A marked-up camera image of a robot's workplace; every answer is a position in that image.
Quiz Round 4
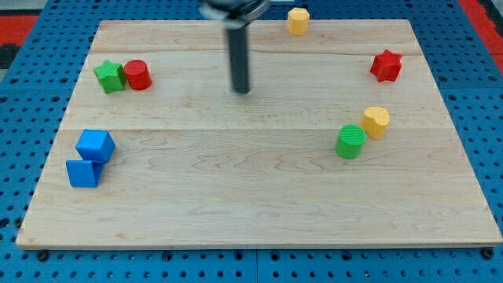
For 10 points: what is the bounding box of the green star block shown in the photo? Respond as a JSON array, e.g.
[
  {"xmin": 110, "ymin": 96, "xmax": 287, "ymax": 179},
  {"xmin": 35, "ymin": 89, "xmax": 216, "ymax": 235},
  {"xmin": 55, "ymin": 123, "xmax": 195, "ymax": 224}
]
[{"xmin": 93, "ymin": 60, "xmax": 127, "ymax": 94}]

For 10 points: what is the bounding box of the light wooden board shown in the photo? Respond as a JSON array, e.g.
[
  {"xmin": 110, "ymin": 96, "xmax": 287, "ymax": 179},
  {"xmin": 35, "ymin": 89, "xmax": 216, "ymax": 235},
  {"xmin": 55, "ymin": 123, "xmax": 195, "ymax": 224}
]
[{"xmin": 17, "ymin": 20, "xmax": 502, "ymax": 250}]

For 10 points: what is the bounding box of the green cylinder block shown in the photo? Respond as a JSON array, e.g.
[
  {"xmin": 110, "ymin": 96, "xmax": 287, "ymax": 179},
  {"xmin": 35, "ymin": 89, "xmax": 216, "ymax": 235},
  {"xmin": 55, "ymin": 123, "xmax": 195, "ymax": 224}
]
[{"xmin": 335, "ymin": 124, "xmax": 366, "ymax": 159}]

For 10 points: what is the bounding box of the red cylinder block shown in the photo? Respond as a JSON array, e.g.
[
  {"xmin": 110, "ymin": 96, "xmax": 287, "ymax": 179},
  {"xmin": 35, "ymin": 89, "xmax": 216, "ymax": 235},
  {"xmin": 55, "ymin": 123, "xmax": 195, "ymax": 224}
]
[{"xmin": 123, "ymin": 60, "xmax": 152, "ymax": 90}]

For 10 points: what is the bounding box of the red star block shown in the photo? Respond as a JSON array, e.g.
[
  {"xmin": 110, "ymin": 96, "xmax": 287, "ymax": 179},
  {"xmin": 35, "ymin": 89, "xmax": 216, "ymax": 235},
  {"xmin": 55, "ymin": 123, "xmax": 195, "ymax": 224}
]
[{"xmin": 369, "ymin": 50, "xmax": 402, "ymax": 83}]

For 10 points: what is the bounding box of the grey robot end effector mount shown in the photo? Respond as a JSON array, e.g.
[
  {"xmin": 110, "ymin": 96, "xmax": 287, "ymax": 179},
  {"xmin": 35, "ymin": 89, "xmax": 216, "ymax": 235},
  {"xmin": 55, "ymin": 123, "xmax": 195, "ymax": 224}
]
[{"xmin": 200, "ymin": 0, "xmax": 270, "ymax": 29}]

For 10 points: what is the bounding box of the blue cube block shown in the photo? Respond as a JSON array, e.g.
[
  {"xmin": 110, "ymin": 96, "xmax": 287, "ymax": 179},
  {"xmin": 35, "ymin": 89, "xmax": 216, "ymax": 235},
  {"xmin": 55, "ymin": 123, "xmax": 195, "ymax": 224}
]
[{"xmin": 75, "ymin": 129, "xmax": 115, "ymax": 163}]

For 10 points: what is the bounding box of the yellow octagon block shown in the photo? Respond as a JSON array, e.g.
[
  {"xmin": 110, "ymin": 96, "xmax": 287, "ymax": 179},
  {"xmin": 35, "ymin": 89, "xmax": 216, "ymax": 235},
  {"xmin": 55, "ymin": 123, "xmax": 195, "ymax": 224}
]
[{"xmin": 287, "ymin": 8, "xmax": 310, "ymax": 35}]

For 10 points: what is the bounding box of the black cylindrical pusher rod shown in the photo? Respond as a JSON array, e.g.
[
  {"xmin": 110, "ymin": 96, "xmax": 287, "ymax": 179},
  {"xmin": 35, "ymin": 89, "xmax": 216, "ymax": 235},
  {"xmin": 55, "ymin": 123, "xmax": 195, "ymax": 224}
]
[{"xmin": 226, "ymin": 25, "xmax": 251, "ymax": 94}]

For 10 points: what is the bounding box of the blue wedge block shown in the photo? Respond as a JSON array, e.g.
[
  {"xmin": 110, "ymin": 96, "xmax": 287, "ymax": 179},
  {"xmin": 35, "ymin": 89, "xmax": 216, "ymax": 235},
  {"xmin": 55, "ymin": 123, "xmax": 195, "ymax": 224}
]
[{"xmin": 66, "ymin": 160, "xmax": 104, "ymax": 188}]

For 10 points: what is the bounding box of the yellow heart block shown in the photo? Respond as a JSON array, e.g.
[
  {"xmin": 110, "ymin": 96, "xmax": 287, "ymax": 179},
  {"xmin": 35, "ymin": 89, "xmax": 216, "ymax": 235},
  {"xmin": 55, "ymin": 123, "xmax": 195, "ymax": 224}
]
[{"xmin": 360, "ymin": 106, "xmax": 390, "ymax": 140}]

